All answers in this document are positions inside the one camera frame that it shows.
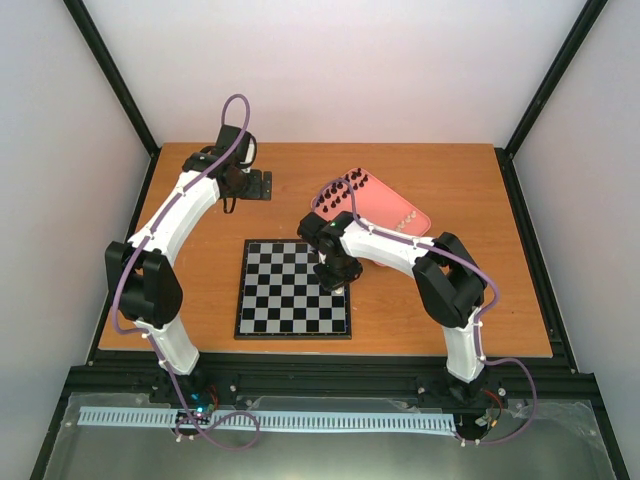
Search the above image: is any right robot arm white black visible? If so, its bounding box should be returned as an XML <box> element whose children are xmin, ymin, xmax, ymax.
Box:
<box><xmin>297</xmin><ymin>211</ymin><xmax>488</xmax><ymax>406</ymax></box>

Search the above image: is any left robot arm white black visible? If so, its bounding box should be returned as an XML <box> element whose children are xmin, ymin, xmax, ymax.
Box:
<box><xmin>105</xmin><ymin>125</ymin><xmax>268</xmax><ymax>403</ymax></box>

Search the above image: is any black and silver chessboard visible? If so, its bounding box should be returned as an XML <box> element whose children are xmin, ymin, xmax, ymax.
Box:
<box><xmin>234</xmin><ymin>239</ymin><xmax>352</xmax><ymax>340</ymax></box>

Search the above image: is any pink plastic tray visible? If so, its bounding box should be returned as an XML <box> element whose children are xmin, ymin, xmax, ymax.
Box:
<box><xmin>310</xmin><ymin>165</ymin><xmax>432</xmax><ymax>269</ymax></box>

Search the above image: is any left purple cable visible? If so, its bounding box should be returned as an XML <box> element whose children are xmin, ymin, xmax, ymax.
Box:
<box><xmin>112</xmin><ymin>93</ymin><xmax>262</xmax><ymax>451</ymax></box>

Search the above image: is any black aluminium frame base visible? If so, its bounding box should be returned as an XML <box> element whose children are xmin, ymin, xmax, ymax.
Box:
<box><xmin>31</xmin><ymin>350</ymin><xmax>629</xmax><ymax>479</ymax></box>

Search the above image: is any left frame post black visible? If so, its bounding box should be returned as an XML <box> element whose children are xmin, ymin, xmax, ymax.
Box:
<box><xmin>63</xmin><ymin>0</ymin><xmax>161</xmax><ymax>158</ymax></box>

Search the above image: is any frame post black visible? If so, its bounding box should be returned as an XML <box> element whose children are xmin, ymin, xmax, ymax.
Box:
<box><xmin>504</xmin><ymin>0</ymin><xmax>608</xmax><ymax>160</ymax></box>
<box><xmin>63</xmin><ymin>0</ymin><xmax>161</xmax><ymax>158</ymax></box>

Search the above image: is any light blue cable duct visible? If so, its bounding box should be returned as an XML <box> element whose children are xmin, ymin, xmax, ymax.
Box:
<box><xmin>77</xmin><ymin>406</ymin><xmax>456</xmax><ymax>436</ymax></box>

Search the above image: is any right frame post black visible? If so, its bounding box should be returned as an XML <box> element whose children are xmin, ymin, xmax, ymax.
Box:
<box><xmin>504</xmin><ymin>0</ymin><xmax>608</xmax><ymax>160</ymax></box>

